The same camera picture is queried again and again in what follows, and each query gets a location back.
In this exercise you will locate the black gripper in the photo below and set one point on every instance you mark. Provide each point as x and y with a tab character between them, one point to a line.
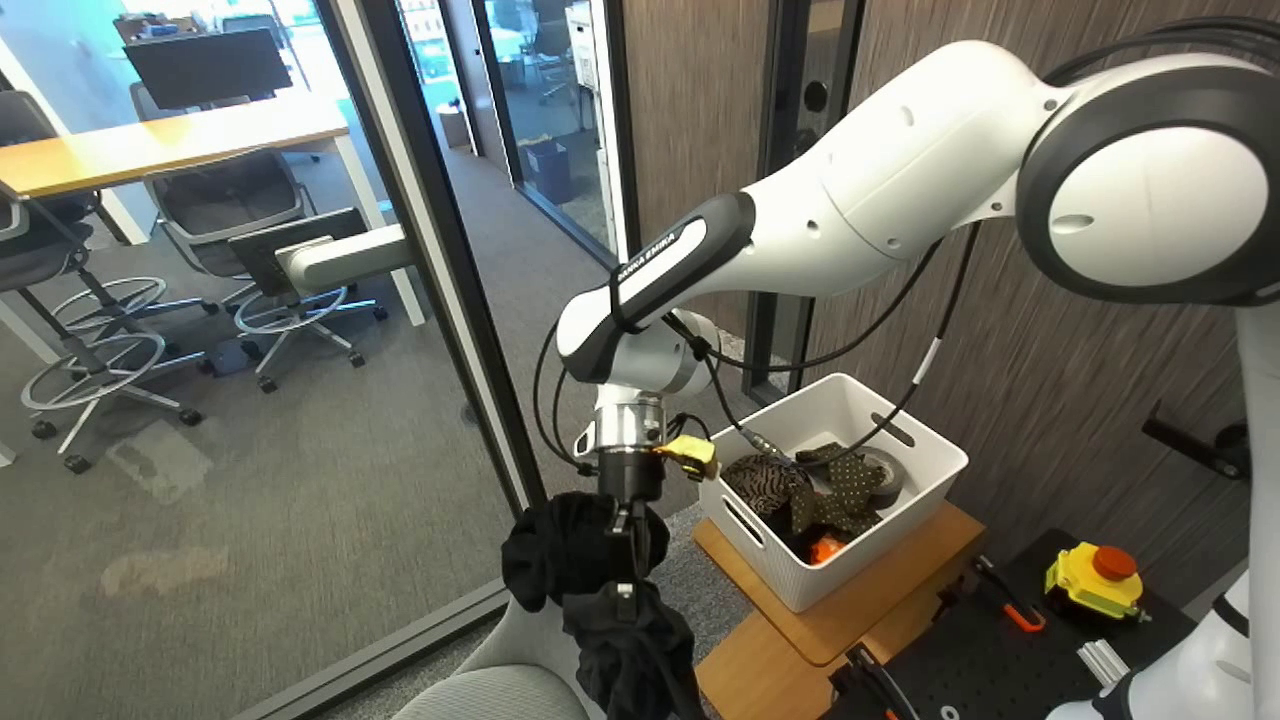
630	479

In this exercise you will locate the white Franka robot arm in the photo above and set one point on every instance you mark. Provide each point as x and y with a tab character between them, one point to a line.
905	174

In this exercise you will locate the white plastic storage basket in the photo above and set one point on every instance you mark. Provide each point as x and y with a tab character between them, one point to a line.
803	565

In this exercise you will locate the dark office chair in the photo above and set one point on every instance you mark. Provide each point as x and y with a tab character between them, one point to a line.
220	200

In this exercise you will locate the crumpled black cloth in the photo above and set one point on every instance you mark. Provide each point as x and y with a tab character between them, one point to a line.
562	546

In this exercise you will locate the tiger-stripe patterned cloth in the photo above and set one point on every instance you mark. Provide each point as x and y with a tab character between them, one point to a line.
761	483

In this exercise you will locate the orange cloth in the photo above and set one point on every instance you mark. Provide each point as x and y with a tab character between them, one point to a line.
824	546

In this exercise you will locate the green polka-dot cloth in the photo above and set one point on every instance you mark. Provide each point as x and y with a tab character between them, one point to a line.
840	507

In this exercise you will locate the black perforated robot table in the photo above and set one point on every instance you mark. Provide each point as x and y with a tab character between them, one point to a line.
987	664

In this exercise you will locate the wooden desk with white legs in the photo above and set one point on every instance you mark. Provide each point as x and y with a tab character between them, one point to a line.
163	144

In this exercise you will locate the black computer monitor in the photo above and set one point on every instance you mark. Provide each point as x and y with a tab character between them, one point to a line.
205	67

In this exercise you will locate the brass-coloured wrist camera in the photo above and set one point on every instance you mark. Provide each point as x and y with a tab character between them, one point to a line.
692	458

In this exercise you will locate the grey duct tape roll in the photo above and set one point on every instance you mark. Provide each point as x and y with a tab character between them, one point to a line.
897	479

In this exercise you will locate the black glass partition frame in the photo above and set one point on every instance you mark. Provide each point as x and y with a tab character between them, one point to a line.
442	265

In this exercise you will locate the black door frame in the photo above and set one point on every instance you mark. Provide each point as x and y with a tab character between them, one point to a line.
627	132
774	81

